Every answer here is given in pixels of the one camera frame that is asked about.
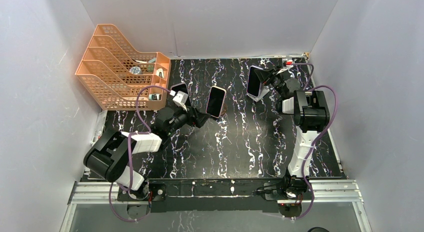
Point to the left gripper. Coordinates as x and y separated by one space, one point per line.
199 118

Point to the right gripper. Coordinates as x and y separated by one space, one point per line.
263 74

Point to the phone with lilac case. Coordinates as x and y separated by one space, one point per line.
253 82

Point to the phone with beige case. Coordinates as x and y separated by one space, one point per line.
215 101

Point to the phone with clear pink case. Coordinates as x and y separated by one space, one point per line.
183 88

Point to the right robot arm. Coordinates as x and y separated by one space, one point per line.
311 117

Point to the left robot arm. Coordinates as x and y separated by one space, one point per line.
111 157

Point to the white phone stand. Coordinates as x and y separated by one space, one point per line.
262 93

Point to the small items in organizer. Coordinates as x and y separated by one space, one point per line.
155 97

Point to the round tape roll in organizer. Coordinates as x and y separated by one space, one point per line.
136 70

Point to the orange mesh desk organizer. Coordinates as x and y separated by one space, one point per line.
104 72

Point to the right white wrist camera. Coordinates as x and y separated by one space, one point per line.
286 65

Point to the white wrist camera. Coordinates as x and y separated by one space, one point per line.
180 99
286 65

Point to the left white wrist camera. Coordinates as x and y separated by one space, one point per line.
180 99

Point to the aluminium rail frame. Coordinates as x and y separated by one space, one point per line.
324 190

